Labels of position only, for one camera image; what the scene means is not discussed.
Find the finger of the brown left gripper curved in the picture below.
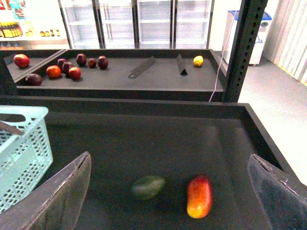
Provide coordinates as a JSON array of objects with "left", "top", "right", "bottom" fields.
[{"left": 0, "top": 121, "right": 24, "bottom": 136}]

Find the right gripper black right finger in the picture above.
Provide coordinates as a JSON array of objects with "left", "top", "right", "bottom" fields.
[{"left": 248, "top": 154, "right": 307, "bottom": 230}]

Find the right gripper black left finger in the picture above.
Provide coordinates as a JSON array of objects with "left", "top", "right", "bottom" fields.
[{"left": 0, "top": 152, "right": 92, "bottom": 230}]

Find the light blue plastic basket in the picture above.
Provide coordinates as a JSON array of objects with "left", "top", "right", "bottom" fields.
[{"left": 0, "top": 105, "right": 53, "bottom": 212}]

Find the red apple far left tray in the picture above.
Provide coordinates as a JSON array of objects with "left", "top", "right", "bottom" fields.
[{"left": 13, "top": 54, "right": 30, "bottom": 69}]

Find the red apple on shelf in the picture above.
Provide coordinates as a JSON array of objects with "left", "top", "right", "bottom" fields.
[{"left": 69, "top": 67, "right": 82, "bottom": 81}]

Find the dark purple fruit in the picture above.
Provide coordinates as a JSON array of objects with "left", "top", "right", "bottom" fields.
[{"left": 25, "top": 73, "right": 43, "bottom": 86}]

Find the orange fruit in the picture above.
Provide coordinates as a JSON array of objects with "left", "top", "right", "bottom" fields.
[{"left": 46, "top": 65, "right": 61, "bottom": 79}]

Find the red yellow mango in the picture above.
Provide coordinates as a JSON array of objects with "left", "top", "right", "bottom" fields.
[{"left": 187, "top": 175, "right": 213, "bottom": 219}]

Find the dark red plum left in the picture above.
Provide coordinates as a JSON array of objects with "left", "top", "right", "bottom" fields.
[{"left": 57, "top": 58, "right": 67, "bottom": 70}]

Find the dark red fruit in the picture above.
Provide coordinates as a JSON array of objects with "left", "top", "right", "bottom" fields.
[{"left": 62, "top": 61, "right": 74, "bottom": 76}]

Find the green avocado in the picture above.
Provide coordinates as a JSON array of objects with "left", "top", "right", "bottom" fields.
[{"left": 130, "top": 175, "right": 165, "bottom": 200}]

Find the black front display tray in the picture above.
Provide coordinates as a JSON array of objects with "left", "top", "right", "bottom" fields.
[{"left": 0, "top": 96, "right": 298, "bottom": 230}]

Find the black display tray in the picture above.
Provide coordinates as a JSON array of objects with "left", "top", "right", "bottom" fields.
[
  {"left": 0, "top": 49, "right": 226, "bottom": 102},
  {"left": 0, "top": 96, "right": 298, "bottom": 230}
]

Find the small dark red plum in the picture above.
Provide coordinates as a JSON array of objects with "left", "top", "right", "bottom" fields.
[{"left": 88, "top": 58, "right": 97, "bottom": 69}]

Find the dark red plum right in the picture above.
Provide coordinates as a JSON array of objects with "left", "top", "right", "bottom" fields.
[{"left": 97, "top": 56, "right": 108, "bottom": 69}]

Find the glass door refrigerator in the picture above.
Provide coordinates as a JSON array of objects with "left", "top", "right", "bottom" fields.
[{"left": 59, "top": 0, "right": 214, "bottom": 49}]

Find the flat black divider strip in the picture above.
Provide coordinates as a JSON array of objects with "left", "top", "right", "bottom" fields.
[{"left": 128, "top": 56, "right": 156, "bottom": 79}]

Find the black rear display tray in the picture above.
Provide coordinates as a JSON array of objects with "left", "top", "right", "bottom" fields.
[{"left": 0, "top": 49, "right": 226, "bottom": 102}]

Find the black triangular divider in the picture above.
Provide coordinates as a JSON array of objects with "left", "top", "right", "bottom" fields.
[{"left": 176, "top": 53, "right": 188, "bottom": 76}]

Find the yellow lemon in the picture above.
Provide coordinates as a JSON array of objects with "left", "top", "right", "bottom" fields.
[{"left": 193, "top": 56, "right": 203, "bottom": 67}]

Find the white chest freezer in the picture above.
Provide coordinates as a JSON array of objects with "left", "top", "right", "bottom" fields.
[{"left": 222, "top": 10, "right": 273, "bottom": 66}]

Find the black perforated rack post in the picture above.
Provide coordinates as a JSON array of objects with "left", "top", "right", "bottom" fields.
[{"left": 223, "top": 0, "right": 268, "bottom": 103}]

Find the white pink cable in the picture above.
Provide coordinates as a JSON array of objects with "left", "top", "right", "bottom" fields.
[{"left": 208, "top": 9, "right": 238, "bottom": 103}]

